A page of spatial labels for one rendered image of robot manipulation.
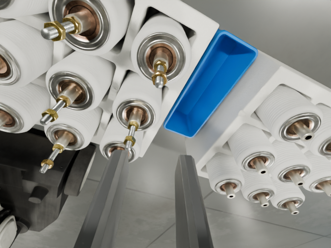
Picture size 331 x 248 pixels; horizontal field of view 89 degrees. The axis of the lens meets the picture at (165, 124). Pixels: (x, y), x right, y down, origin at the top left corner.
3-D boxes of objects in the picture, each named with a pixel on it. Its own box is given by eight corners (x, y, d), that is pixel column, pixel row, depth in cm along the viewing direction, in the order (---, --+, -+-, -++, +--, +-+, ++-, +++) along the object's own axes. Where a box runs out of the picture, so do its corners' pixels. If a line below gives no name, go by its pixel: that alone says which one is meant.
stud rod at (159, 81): (165, 60, 25) (164, 82, 19) (162, 67, 25) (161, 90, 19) (158, 58, 24) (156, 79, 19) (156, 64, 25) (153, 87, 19)
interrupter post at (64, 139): (67, 130, 36) (59, 141, 33) (75, 138, 37) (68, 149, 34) (58, 133, 36) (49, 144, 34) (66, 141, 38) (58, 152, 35)
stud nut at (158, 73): (169, 74, 20) (169, 76, 20) (164, 85, 21) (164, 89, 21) (154, 68, 20) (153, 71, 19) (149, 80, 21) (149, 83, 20)
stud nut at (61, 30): (70, 33, 18) (66, 34, 17) (61, 44, 19) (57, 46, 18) (52, 15, 17) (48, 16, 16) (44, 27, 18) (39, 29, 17)
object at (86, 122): (98, 76, 47) (68, 113, 33) (116, 104, 52) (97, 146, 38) (70, 87, 49) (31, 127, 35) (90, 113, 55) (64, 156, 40)
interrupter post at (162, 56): (154, 66, 27) (152, 74, 25) (152, 50, 26) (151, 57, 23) (169, 66, 27) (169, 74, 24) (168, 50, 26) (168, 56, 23)
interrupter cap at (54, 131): (68, 118, 34) (67, 120, 33) (91, 143, 38) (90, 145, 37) (39, 128, 35) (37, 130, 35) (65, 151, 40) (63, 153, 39)
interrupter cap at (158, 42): (140, 82, 29) (140, 83, 28) (133, 32, 24) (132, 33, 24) (184, 80, 29) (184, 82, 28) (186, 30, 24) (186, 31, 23)
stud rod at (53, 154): (64, 139, 35) (43, 170, 29) (66, 142, 36) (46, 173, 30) (59, 139, 35) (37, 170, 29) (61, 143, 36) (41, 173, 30)
